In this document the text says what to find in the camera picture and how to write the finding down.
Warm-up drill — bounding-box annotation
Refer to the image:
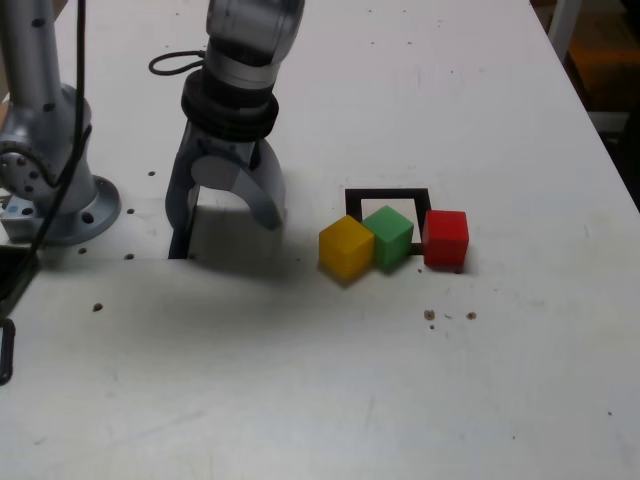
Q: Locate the white post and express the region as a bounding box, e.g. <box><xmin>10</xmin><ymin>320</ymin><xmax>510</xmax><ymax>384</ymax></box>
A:
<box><xmin>547</xmin><ymin>0</ymin><xmax>577</xmax><ymax>54</ymax></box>

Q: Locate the dark flat device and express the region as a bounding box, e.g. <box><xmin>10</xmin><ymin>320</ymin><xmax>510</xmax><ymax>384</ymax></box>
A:
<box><xmin>0</xmin><ymin>244</ymin><xmax>40</xmax><ymax>307</ymax></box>

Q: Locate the yellow brown box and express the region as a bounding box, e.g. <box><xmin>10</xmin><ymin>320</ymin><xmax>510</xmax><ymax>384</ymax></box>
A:
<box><xmin>564</xmin><ymin>0</ymin><xmax>640</xmax><ymax>114</ymax></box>

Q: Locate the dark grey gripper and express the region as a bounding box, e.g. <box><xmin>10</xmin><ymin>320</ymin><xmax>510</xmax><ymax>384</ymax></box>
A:
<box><xmin>164</xmin><ymin>121</ymin><xmax>288</xmax><ymax>236</ymax></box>

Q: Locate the black tape square outline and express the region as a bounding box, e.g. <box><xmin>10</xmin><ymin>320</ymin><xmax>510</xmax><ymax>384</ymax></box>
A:
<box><xmin>344</xmin><ymin>187</ymin><xmax>433</xmax><ymax>257</ymax></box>

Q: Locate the black clamp frame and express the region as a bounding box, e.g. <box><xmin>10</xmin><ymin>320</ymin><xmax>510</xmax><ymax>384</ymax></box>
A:
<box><xmin>0</xmin><ymin>318</ymin><xmax>17</xmax><ymax>386</ymax></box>

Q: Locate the grey box with blue label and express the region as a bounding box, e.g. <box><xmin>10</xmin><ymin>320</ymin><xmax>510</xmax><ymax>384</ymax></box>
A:
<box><xmin>0</xmin><ymin>194</ymin><xmax>37</xmax><ymax>239</ymax></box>

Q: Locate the green cube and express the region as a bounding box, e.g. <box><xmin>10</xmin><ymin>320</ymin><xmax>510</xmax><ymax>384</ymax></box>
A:
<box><xmin>362</xmin><ymin>204</ymin><xmax>416</xmax><ymax>274</ymax></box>

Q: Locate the long black cable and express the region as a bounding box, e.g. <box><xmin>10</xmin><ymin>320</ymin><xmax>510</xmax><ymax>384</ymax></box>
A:
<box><xmin>0</xmin><ymin>0</ymin><xmax>89</xmax><ymax>321</ymax></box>

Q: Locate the black cable loop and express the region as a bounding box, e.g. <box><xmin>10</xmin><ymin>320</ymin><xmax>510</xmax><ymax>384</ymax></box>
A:
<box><xmin>148</xmin><ymin>47</ymin><xmax>209</xmax><ymax>78</ymax></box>

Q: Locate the red cube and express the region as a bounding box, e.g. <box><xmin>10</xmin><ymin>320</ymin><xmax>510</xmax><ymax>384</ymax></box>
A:
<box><xmin>423</xmin><ymin>209</ymin><xmax>470</xmax><ymax>269</ymax></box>

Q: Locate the yellow cube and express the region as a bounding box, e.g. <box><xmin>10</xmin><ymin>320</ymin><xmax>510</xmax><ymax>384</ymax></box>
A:
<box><xmin>318</xmin><ymin>214</ymin><xmax>376</xmax><ymax>282</ymax></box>

